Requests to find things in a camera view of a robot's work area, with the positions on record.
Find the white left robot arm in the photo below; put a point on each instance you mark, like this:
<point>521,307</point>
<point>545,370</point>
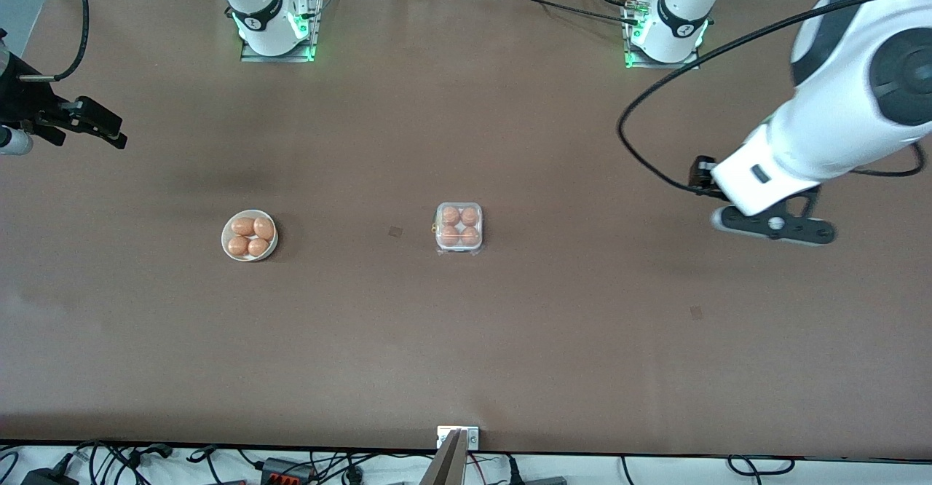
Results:
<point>837,121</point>

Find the silver metal clamp bracket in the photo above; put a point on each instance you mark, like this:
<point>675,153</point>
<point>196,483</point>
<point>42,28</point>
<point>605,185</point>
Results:
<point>472,438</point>

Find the grey flat box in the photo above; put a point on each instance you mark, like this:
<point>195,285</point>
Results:
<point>546,480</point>

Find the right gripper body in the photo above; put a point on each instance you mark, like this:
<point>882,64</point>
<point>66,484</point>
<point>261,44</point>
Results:
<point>22,103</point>

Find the black power adapter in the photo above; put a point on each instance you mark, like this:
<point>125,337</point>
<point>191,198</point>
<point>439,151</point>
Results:
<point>47,478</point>

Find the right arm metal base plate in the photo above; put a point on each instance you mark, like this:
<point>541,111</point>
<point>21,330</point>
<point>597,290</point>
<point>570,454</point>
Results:
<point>277,57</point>

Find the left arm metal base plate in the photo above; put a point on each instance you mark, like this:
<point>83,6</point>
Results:
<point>688,62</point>

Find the black box orange connectors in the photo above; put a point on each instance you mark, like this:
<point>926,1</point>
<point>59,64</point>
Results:
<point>280,470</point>

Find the brown egg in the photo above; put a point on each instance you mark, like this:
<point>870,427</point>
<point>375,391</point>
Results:
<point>449,236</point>
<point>470,215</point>
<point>450,216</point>
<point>242,226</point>
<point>238,245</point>
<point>470,236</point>
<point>258,247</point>
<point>263,229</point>

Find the grey camera mount pole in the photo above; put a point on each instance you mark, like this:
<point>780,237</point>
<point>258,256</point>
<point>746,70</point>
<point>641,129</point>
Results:
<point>445,467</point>

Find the black plug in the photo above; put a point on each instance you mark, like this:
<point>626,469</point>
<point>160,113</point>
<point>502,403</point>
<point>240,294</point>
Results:
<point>515,470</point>

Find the white round bowl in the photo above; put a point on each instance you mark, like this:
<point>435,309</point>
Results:
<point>249,258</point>

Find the clear plastic egg box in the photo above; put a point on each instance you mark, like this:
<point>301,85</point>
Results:
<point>459,250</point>

